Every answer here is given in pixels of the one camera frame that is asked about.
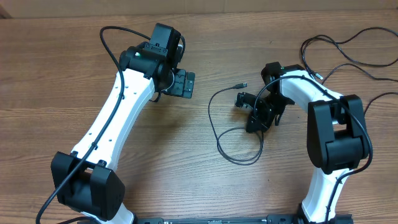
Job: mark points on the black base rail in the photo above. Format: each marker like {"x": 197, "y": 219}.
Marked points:
{"x": 217, "y": 221}

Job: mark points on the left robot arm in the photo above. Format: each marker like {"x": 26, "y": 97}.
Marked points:
{"x": 85, "y": 179}

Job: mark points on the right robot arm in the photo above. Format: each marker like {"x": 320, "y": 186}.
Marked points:
{"x": 337, "y": 139}

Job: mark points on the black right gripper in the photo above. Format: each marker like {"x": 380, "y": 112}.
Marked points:
{"x": 264, "y": 124}

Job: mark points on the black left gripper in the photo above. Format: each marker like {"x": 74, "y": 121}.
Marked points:
{"x": 178, "y": 89}

